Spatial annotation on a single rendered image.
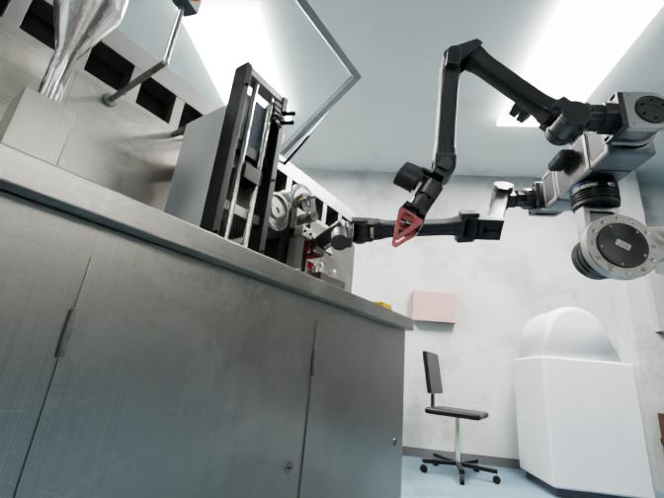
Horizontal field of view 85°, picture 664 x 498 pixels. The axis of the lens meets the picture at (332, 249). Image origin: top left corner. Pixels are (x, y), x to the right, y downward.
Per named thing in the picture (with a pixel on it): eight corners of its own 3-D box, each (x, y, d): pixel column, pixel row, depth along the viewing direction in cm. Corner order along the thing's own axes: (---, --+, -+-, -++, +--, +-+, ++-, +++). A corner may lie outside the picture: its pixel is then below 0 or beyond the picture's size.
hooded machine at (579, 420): (608, 486, 306) (586, 319, 351) (663, 512, 249) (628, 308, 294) (520, 475, 313) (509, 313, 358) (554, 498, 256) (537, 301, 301)
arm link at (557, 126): (596, 103, 100) (584, 116, 105) (556, 102, 101) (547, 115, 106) (600, 130, 97) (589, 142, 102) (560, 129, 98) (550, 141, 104)
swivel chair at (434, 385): (480, 469, 321) (476, 358, 351) (512, 491, 263) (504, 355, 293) (412, 461, 323) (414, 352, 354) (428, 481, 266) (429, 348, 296)
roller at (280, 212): (261, 220, 109) (267, 185, 113) (207, 231, 123) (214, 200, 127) (287, 234, 118) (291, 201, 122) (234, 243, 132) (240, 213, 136)
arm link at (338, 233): (366, 239, 126) (367, 216, 122) (368, 256, 116) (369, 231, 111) (331, 239, 126) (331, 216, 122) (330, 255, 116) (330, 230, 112)
